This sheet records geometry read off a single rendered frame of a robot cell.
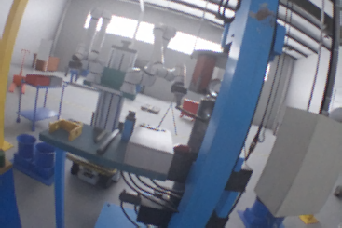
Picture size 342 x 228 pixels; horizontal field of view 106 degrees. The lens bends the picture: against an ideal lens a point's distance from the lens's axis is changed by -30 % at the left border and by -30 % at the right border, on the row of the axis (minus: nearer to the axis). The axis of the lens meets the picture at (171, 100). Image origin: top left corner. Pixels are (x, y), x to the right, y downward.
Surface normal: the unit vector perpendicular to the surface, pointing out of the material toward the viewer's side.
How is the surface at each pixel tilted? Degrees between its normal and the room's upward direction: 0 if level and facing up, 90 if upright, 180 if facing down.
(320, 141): 90
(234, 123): 90
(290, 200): 90
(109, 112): 90
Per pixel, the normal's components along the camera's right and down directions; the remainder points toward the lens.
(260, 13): 0.04, 0.11
